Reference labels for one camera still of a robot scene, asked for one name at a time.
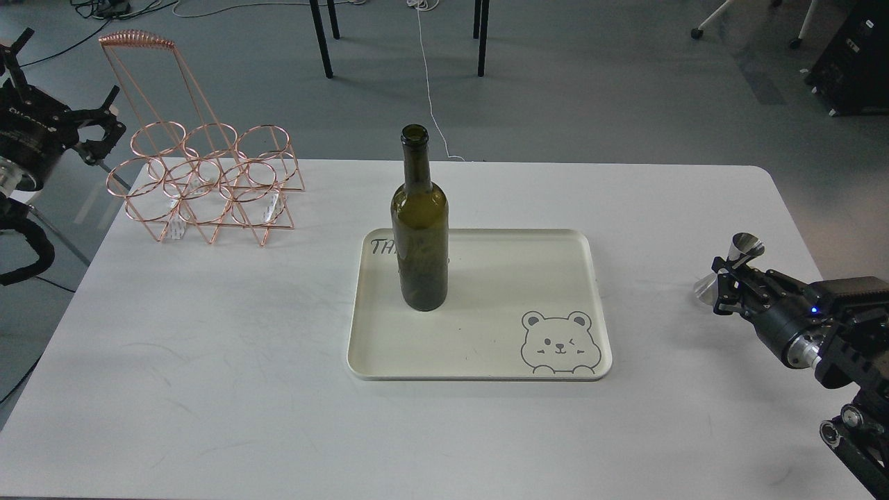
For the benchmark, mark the dark green wine bottle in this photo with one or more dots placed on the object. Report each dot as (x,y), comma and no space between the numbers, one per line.
(419,212)

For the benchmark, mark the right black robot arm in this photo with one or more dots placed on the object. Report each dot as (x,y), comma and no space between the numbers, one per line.
(838,329)

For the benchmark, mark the cream bear serving tray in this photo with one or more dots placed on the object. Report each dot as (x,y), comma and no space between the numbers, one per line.
(521,305)

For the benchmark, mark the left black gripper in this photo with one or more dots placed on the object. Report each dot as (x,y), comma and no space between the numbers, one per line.
(30,144)

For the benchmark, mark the silver steel jigger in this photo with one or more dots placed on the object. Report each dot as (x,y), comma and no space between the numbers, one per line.
(743,248)

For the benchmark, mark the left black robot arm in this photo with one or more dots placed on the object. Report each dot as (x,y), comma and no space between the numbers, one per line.
(15,213)

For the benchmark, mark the black table legs left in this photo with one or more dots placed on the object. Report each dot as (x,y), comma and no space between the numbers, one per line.
(321,34)

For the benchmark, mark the black equipment case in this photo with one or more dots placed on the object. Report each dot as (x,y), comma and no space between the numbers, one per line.
(851,74)

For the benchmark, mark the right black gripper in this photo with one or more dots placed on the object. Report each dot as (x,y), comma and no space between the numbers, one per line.
(785,320)

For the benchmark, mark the black table legs right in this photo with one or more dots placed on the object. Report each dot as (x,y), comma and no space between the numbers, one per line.
(481,13)

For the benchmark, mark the black table legs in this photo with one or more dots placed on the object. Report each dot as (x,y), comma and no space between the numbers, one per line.
(321,34)
(481,13)

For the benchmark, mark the copper wire bottle rack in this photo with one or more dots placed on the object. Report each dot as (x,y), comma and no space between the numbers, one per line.
(204,174)

